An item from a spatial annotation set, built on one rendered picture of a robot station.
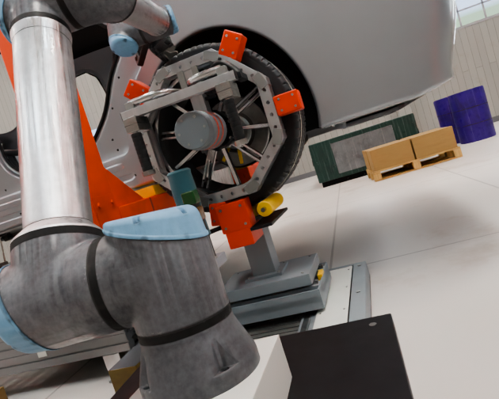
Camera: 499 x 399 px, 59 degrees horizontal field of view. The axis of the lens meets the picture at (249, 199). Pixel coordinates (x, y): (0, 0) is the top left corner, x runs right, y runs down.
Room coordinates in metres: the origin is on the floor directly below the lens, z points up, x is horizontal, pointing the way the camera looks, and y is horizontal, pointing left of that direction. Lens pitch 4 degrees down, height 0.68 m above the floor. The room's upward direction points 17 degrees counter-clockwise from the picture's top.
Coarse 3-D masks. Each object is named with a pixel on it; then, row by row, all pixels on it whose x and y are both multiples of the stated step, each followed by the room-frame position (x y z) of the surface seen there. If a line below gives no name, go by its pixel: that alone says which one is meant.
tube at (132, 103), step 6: (180, 72) 1.66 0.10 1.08; (180, 78) 1.66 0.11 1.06; (180, 84) 1.66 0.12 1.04; (186, 84) 1.66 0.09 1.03; (156, 90) 1.51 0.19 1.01; (162, 90) 1.51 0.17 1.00; (168, 90) 1.52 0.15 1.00; (174, 90) 1.55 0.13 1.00; (144, 96) 1.51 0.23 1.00; (150, 96) 1.50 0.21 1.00; (156, 96) 1.51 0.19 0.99; (162, 96) 1.52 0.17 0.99; (132, 102) 1.52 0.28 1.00; (138, 102) 1.52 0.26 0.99; (144, 102) 1.52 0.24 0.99; (126, 108) 1.53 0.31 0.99
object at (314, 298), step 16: (320, 272) 1.78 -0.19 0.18; (304, 288) 1.68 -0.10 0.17; (320, 288) 1.64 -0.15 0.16; (240, 304) 1.76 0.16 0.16; (256, 304) 1.68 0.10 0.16; (272, 304) 1.67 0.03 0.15; (288, 304) 1.65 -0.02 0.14; (304, 304) 1.63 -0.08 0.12; (320, 304) 1.62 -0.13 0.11; (240, 320) 1.71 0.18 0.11; (256, 320) 1.69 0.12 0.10
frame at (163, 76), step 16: (176, 64) 1.67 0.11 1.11; (192, 64) 1.65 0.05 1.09; (208, 64) 1.68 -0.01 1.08; (240, 64) 1.60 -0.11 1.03; (160, 80) 1.68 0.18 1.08; (256, 80) 1.59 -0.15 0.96; (272, 96) 1.62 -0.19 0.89; (272, 112) 1.58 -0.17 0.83; (272, 128) 1.59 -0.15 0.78; (272, 144) 1.60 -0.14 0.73; (160, 160) 1.76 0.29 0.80; (272, 160) 1.61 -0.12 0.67; (160, 176) 1.72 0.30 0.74; (256, 176) 1.62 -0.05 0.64; (224, 192) 1.66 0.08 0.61; (240, 192) 1.64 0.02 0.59
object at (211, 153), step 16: (176, 80) 1.76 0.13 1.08; (256, 96) 1.70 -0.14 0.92; (160, 112) 1.80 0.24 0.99; (176, 112) 1.94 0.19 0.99; (224, 112) 1.74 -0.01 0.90; (240, 112) 1.73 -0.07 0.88; (160, 128) 1.82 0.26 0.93; (256, 128) 1.71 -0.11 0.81; (160, 144) 1.81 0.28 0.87; (176, 144) 1.96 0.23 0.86; (224, 144) 1.79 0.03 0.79; (176, 160) 1.89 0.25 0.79; (208, 160) 1.78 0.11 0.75; (256, 160) 1.72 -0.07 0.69; (192, 176) 1.90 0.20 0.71; (208, 176) 1.78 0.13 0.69; (208, 192) 1.77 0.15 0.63
